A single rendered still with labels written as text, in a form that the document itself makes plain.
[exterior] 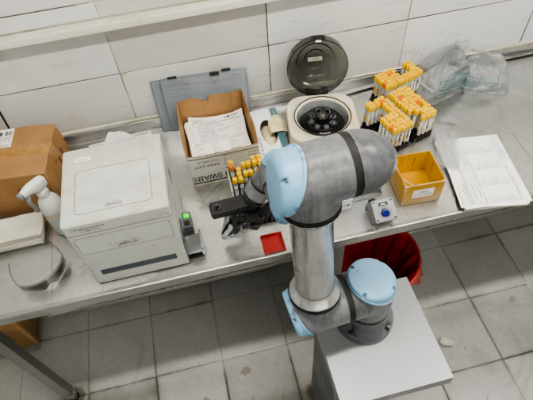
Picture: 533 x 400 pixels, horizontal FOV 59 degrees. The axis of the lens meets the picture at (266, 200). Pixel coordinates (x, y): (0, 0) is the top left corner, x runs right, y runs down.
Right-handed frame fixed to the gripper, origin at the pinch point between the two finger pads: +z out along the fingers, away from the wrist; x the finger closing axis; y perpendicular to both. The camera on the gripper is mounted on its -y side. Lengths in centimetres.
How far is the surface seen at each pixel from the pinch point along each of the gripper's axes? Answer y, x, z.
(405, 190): 49, -1, -32
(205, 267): -3.7, -6.7, 7.5
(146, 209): -27.3, -4.2, -13.1
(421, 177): 62, 8, -31
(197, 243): -6.6, -0.2, 4.5
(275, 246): 15.4, -5.2, -3.7
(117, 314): -5, 31, 109
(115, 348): -7, 14, 110
